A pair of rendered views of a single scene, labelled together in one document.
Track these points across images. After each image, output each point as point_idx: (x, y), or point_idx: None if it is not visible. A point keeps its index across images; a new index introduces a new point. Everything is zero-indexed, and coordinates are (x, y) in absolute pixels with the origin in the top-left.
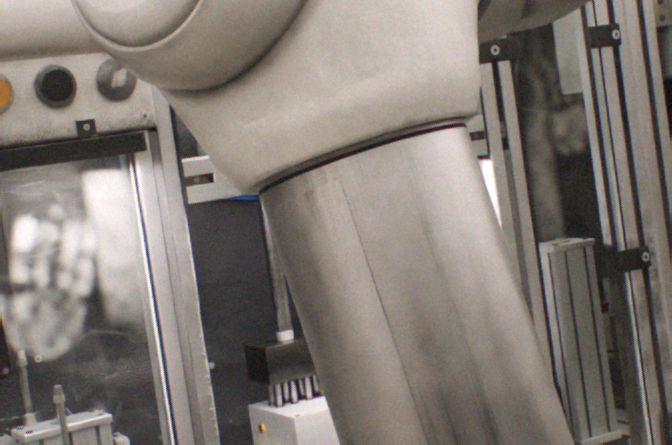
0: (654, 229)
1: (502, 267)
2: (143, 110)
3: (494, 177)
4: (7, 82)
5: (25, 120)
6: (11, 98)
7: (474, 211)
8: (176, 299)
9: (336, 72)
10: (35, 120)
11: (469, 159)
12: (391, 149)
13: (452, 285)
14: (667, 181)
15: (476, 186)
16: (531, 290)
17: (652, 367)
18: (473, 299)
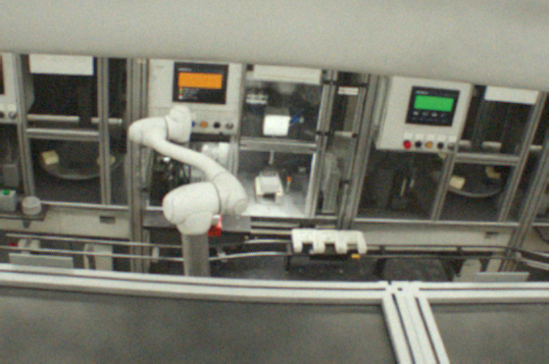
0: (355, 177)
1: (201, 249)
2: (233, 131)
3: (315, 158)
4: (207, 123)
5: (209, 130)
6: (207, 126)
7: (199, 243)
8: (232, 165)
9: (184, 229)
10: (211, 130)
11: (201, 237)
12: (190, 235)
13: (193, 250)
14: (363, 168)
15: (201, 240)
16: (317, 182)
17: (344, 203)
18: (195, 252)
